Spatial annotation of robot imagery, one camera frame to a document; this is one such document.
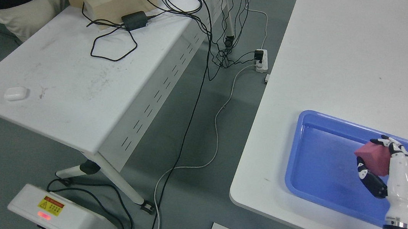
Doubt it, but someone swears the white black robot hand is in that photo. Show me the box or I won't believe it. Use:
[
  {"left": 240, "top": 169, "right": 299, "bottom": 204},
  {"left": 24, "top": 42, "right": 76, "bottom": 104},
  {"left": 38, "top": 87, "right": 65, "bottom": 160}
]
[{"left": 356, "top": 135, "right": 408, "bottom": 229}]

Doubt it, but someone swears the pink block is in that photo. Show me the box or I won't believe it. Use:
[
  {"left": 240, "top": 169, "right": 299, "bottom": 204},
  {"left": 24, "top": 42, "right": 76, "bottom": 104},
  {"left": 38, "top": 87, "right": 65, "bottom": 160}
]
[{"left": 354, "top": 142, "right": 391, "bottom": 177}]

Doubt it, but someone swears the blue tray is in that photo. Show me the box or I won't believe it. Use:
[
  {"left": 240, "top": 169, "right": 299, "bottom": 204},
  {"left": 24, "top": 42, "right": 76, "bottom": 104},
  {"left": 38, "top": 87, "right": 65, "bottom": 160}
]
[{"left": 285, "top": 110, "right": 389, "bottom": 227}]

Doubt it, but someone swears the wooden block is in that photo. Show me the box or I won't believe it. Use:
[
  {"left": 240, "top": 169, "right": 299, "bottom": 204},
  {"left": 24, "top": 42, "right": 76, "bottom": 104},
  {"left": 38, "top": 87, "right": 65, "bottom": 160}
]
[{"left": 83, "top": 0, "right": 158, "bottom": 24}]

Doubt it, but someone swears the white desk with T-foot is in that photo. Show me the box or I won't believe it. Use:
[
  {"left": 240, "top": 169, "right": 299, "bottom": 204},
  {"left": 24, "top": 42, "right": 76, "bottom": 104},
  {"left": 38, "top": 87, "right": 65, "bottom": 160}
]
[{"left": 212, "top": 0, "right": 408, "bottom": 229}]

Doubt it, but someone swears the black power adapter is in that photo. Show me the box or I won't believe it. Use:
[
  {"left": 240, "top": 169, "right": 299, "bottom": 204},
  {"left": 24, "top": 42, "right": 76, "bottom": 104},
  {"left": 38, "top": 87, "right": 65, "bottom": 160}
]
[{"left": 121, "top": 11, "right": 148, "bottom": 32}]

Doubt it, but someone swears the white folding table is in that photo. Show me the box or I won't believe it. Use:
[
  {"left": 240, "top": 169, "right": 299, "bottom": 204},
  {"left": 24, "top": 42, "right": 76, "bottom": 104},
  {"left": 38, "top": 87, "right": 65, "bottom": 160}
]
[{"left": 0, "top": 0, "right": 240, "bottom": 222}]

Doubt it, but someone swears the white box device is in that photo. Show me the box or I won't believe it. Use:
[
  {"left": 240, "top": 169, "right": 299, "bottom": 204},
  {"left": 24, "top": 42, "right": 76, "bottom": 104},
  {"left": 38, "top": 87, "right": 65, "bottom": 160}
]
[{"left": 7, "top": 184, "right": 117, "bottom": 229}]

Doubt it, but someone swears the white earbuds case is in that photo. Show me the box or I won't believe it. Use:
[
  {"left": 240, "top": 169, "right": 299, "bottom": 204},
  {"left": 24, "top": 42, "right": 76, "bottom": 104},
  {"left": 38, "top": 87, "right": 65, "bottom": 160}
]
[{"left": 3, "top": 86, "right": 30, "bottom": 102}]

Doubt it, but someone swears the white power cable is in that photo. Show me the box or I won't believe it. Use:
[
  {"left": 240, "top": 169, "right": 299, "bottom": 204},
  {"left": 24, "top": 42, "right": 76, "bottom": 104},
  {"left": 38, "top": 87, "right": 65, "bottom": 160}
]
[{"left": 150, "top": 1, "right": 270, "bottom": 229}]

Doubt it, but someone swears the long black floor cable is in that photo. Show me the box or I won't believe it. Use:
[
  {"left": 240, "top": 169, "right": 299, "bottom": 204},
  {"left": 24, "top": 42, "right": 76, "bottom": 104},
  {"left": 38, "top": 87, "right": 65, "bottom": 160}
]
[{"left": 91, "top": 0, "right": 248, "bottom": 229}]

